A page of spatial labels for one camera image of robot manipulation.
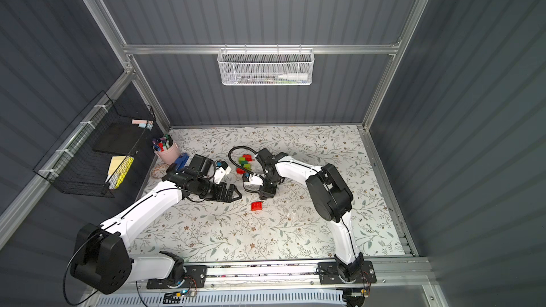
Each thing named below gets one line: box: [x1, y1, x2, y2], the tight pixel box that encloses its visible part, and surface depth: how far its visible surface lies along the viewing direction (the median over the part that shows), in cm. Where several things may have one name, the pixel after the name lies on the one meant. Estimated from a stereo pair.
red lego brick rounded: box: [250, 201, 263, 212], surface depth 91 cm
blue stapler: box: [174, 152, 190, 171], surface depth 106 cm
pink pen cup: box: [152, 133, 180, 165], surface depth 100 cm
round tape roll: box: [150, 164, 170, 179], surface depth 104 cm
